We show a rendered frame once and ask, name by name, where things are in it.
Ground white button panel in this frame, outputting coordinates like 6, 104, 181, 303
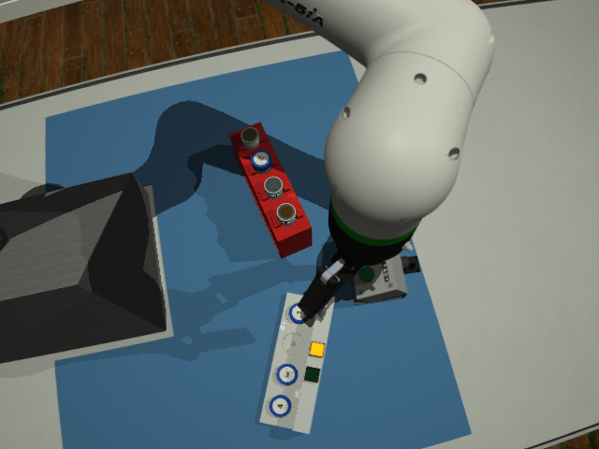
350, 254, 420, 305

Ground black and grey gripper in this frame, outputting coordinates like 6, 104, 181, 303
298, 245, 385, 319

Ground blue flat mat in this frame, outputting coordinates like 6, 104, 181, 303
46, 51, 472, 449

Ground blue screw cap with number 3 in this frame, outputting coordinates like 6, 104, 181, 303
277, 364, 298, 385

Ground blue screw cap with number 1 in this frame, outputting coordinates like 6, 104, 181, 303
289, 303, 309, 324

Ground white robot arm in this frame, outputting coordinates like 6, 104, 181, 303
261, 0, 494, 262

